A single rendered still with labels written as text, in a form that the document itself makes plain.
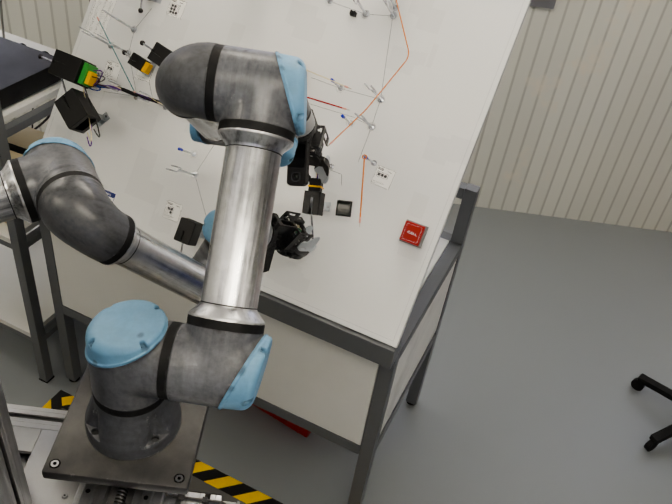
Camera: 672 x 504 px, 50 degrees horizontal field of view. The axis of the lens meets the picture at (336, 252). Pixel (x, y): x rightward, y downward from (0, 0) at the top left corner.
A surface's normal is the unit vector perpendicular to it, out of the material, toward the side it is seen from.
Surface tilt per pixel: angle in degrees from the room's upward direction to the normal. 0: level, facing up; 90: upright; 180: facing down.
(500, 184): 90
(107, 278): 90
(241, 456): 0
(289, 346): 90
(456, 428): 0
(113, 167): 53
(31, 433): 0
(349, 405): 90
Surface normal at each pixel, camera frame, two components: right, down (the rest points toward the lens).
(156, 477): 0.11, -0.77
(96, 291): -0.43, 0.53
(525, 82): -0.06, 0.62
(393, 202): -0.27, -0.04
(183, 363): 0.01, -0.13
